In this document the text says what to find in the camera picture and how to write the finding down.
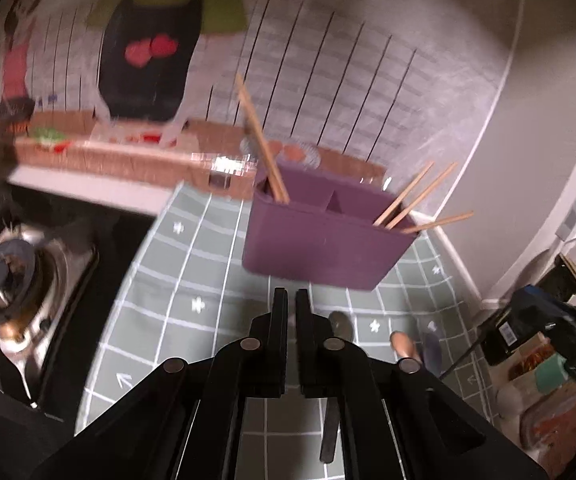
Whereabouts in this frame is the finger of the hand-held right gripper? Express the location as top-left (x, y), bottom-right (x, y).
top-left (510, 285), bottom-right (576, 328)

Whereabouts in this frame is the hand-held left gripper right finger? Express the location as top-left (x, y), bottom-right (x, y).
top-left (295, 288), bottom-right (548, 480)

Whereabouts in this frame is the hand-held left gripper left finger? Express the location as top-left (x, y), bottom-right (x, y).
top-left (33, 287), bottom-right (289, 480)

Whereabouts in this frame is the purple utensil holder box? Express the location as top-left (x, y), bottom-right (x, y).
top-left (242, 162), bottom-right (417, 292)

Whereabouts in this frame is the black spoon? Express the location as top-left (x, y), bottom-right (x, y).
top-left (320, 311), bottom-right (354, 465)

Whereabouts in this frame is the dark sauce bottle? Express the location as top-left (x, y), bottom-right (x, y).
top-left (482, 220), bottom-right (576, 367)

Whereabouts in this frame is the yellow lid jar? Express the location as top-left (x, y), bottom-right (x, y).
top-left (508, 342), bottom-right (558, 386)

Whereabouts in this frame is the red snack packet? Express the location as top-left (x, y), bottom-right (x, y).
top-left (516, 394), bottom-right (576, 457)

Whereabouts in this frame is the wooden spoon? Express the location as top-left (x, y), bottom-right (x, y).
top-left (390, 331), bottom-right (423, 367)

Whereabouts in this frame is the green checked table mat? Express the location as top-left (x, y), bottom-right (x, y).
top-left (74, 181), bottom-right (492, 480)

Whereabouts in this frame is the blue spoon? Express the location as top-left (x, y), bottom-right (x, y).
top-left (424, 332), bottom-right (444, 377)

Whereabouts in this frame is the gas stove burner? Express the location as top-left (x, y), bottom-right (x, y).
top-left (0, 217), bottom-right (101, 413)

